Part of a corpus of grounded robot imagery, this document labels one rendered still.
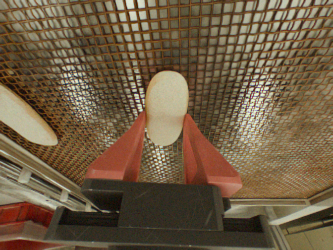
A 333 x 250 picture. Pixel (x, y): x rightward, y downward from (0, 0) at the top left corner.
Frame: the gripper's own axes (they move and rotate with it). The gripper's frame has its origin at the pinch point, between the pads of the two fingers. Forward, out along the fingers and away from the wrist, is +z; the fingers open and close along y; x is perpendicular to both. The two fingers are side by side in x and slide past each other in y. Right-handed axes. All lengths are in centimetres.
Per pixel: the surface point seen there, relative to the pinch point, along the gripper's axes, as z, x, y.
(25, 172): 2.7, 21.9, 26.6
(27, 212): 0, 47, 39
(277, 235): 0, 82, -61
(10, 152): 0.2, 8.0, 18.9
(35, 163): 0.6, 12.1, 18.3
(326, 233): 40, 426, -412
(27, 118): 0.2, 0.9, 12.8
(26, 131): 0.1, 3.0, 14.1
